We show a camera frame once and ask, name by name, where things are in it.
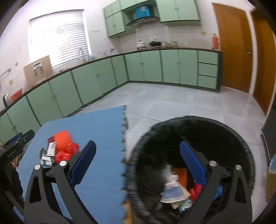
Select green white wrapper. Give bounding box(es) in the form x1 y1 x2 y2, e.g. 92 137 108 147
39 142 57 167

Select blue white milk carton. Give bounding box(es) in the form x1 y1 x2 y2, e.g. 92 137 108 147
160 182 191 209

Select white paper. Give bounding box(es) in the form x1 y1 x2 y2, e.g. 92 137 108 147
162 164 179 183

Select orange foam fruit net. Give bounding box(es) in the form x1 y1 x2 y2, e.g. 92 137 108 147
53 130 72 152

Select green lower kitchen cabinets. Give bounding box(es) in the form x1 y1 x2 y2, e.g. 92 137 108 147
1 48 223 143

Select black trash bin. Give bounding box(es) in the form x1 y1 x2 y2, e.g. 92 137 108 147
124 116 255 223

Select silver kitchen faucet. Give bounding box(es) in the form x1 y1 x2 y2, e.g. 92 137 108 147
78 47 86 62

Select red plastic basin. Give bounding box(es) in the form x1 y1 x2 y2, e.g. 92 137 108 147
10 89 23 102

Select cardboard box on right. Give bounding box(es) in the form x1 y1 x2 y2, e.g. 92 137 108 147
266 169 276 202

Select blue foam floor mat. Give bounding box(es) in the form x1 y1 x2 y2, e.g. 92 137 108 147
18 106 125 223

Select cardboard water purifier box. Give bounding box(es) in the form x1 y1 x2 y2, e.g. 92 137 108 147
23 56 53 89

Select black glass cabinet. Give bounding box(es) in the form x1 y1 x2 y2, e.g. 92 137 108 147
260 111 276 164

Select white window blinds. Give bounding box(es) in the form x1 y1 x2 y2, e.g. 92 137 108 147
28 9 91 67

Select brown wooden door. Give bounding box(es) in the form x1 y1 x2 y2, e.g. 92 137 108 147
212 3 253 93
251 9 275 114

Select white cooking pot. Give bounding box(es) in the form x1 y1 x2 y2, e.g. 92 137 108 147
136 41 146 50

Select black wok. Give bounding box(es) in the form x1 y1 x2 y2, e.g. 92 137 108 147
149 40 162 48

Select black range hood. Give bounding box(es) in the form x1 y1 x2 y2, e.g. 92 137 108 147
126 16 160 28

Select blue box above hood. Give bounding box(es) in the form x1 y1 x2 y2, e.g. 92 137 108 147
135 5 152 19

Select green upper wall cabinets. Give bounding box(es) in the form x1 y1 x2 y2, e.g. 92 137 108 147
103 0 201 38

